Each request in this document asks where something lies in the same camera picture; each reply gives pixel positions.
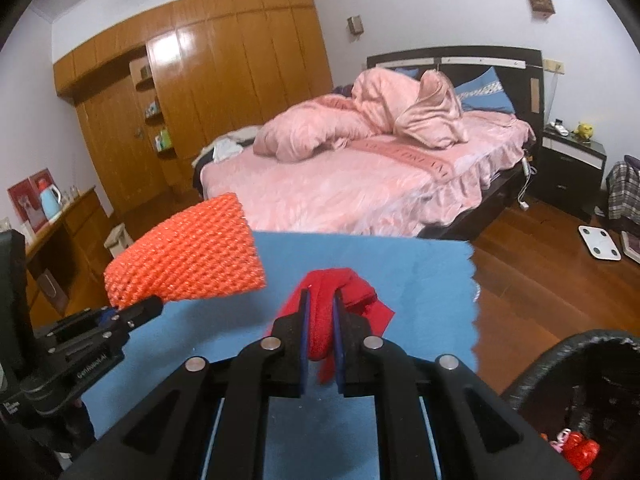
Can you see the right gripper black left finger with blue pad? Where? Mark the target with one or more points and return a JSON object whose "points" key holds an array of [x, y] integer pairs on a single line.
{"points": [[206, 420]]}

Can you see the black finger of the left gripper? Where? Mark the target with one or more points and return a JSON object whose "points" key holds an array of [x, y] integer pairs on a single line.
{"points": [[140, 313]]}

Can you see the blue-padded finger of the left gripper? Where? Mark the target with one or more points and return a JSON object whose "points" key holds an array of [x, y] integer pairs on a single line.
{"points": [[106, 315]]}

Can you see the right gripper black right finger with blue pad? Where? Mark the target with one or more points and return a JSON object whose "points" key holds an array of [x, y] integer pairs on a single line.
{"points": [[436, 419]]}

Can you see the orange foam fruit net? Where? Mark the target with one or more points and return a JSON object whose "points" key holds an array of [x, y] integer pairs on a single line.
{"points": [[205, 251]]}

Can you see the red plastic bubble wrap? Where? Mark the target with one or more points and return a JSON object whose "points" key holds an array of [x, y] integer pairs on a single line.
{"points": [[577, 450]]}

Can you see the black lined trash bin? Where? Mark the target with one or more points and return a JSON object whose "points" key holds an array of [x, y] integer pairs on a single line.
{"points": [[587, 383]]}

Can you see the wooden sideboard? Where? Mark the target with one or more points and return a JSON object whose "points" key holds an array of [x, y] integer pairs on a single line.
{"points": [[66, 263]]}

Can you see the white small stool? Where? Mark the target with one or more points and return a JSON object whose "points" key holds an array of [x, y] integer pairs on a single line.
{"points": [[118, 240]]}

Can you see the light blue kettle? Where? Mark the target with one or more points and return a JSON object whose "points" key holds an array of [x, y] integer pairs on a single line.
{"points": [[51, 200]]}

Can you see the blue table cloth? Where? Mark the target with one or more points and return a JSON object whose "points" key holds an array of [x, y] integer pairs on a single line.
{"points": [[428, 285]]}

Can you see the clothes on bed corner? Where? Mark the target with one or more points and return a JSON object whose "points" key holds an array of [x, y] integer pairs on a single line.
{"points": [[227, 146]]}

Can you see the wooden wardrobe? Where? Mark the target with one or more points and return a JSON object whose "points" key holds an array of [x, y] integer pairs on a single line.
{"points": [[150, 92]]}

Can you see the white bathroom scale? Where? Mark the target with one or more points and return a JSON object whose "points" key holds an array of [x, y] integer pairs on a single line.
{"points": [[599, 243]]}

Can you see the framed picture on floor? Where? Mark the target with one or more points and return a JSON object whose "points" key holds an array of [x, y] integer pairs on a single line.
{"points": [[631, 246]]}

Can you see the bed with pink sheet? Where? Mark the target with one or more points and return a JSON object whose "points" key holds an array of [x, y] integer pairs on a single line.
{"points": [[393, 185]]}

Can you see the black nightstand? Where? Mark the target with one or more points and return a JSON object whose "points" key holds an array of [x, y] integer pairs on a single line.
{"points": [[569, 173]]}

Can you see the plaid bag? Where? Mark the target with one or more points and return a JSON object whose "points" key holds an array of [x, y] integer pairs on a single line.
{"points": [[623, 190]]}

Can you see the yellow toy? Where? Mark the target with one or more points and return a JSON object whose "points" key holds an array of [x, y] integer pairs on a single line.
{"points": [[584, 132]]}

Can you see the pink quilt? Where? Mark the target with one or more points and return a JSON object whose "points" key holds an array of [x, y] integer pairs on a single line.
{"points": [[382, 102]]}

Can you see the blue pillow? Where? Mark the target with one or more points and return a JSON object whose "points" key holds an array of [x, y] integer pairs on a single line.
{"points": [[485, 93]]}

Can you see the red picture frame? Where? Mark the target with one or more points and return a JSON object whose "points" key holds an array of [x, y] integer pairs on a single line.
{"points": [[25, 198]]}

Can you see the small wall switch box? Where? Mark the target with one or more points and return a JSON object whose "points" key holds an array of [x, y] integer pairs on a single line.
{"points": [[355, 26]]}

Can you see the wall power socket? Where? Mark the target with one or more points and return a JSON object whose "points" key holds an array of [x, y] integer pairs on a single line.
{"points": [[552, 66]]}

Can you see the brown wall box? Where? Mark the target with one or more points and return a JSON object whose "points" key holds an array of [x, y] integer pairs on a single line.
{"points": [[542, 8]]}

